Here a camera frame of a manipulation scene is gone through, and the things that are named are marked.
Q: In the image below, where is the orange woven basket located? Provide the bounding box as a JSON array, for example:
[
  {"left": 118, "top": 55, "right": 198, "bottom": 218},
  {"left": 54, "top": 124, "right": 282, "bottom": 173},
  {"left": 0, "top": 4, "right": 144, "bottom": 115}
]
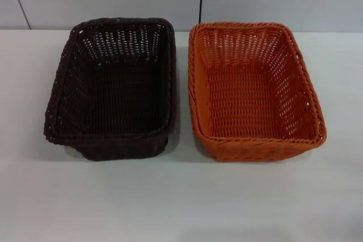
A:
[{"left": 188, "top": 21, "right": 328, "bottom": 162}]

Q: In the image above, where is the dark brown woven basket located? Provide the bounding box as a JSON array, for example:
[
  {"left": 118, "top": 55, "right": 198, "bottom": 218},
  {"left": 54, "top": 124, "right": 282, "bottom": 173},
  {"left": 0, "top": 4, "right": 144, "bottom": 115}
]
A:
[{"left": 44, "top": 17, "right": 178, "bottom": 162}]

